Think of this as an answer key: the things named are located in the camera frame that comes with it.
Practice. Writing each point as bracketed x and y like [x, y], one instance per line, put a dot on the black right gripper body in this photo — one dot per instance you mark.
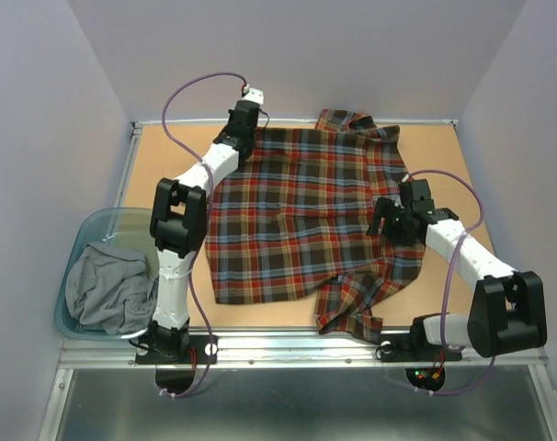
[395, 226]

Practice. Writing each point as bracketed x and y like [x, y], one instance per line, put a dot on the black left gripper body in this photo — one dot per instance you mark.
[230, 120]

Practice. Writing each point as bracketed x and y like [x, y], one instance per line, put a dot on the red blue plaid flannel shirt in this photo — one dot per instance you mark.
[293, 221]

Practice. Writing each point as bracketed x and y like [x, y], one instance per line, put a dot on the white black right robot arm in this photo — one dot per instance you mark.
[507, 314]

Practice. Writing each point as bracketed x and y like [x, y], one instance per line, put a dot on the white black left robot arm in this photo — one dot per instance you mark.
[179, 224]

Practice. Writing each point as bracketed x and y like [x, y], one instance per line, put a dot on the clear blue plastic bin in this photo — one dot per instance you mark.
[126, 228]

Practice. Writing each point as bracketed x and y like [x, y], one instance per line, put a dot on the grey crumpled shirt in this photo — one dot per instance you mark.
[110, 289]

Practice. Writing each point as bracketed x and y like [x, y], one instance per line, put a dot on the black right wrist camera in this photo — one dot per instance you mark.
[415, 195]

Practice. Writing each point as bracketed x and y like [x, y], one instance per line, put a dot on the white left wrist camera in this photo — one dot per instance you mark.
[253, 95]

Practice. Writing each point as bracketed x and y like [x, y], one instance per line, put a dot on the aluminium back table rail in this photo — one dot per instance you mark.
[291, 122]

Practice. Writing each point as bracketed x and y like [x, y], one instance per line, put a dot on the aluminium table rail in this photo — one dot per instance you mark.
[258, 348]
[291, 122]

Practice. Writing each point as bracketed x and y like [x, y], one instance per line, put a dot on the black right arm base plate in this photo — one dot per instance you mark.
[403, 347]

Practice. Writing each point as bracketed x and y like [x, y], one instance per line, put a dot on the aluminium front table rail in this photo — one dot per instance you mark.
[258, 348]

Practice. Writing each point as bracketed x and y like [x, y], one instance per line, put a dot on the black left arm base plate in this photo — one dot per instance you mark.
[196, 351]

